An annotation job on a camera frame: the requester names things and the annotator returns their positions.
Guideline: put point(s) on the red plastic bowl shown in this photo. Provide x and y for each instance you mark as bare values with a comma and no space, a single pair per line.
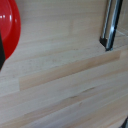
11,23

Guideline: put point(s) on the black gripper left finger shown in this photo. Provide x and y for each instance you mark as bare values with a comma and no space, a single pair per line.
1,53

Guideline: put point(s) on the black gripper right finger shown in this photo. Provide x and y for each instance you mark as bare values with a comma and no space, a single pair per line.
126,124

